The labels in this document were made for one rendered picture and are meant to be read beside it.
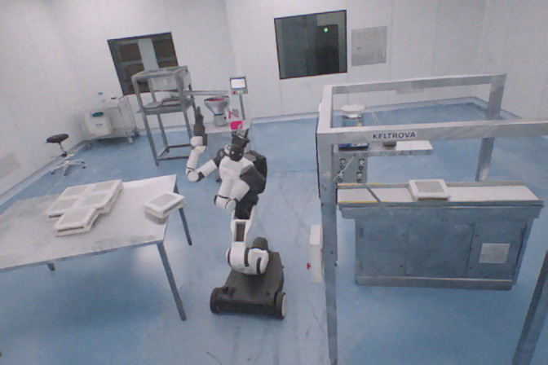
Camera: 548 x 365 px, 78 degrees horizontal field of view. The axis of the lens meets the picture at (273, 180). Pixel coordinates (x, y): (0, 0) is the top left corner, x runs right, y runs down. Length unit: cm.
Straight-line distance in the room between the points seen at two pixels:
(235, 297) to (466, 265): 179
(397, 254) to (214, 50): 565
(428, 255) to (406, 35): 541
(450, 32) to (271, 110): 379
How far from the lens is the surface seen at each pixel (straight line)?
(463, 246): 294
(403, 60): 768
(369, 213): 258
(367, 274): 300
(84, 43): 826
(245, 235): 253
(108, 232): 282
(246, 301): 278
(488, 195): 284
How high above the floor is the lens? 214
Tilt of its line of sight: 26 degrees down
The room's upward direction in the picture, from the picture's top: 7 degrees counter-clockwise
